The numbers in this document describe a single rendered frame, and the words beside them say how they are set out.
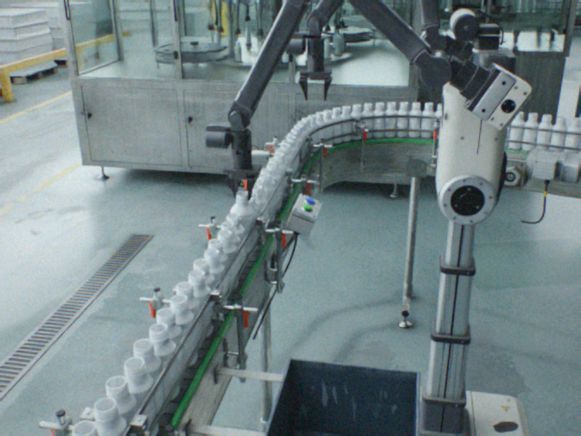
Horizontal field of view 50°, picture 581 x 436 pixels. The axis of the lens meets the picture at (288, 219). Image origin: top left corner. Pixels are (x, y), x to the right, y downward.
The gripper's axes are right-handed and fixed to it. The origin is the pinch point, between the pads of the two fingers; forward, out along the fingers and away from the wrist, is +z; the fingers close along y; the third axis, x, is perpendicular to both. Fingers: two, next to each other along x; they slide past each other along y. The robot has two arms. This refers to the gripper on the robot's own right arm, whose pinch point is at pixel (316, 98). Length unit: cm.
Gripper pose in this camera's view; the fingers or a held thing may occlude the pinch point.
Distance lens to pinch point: 216.8
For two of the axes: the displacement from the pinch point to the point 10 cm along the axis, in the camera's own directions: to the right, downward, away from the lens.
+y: -9.8, -0.7, 1.8
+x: -1.9, 4.0, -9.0
